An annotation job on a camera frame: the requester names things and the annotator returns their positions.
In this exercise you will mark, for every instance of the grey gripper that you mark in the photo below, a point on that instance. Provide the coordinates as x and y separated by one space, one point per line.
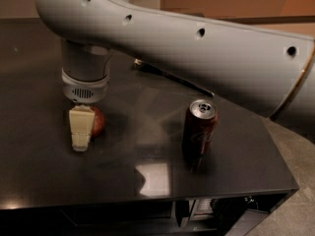
85 90

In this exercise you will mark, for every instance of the red apple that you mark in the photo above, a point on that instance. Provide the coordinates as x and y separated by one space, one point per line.
99 122

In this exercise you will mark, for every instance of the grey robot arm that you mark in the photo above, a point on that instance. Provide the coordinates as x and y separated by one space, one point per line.
268 72

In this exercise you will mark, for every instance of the red coke can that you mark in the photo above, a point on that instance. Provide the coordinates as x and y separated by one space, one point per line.
200 121

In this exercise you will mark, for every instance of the brown chip bag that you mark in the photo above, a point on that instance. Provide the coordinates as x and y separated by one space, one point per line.
144 67

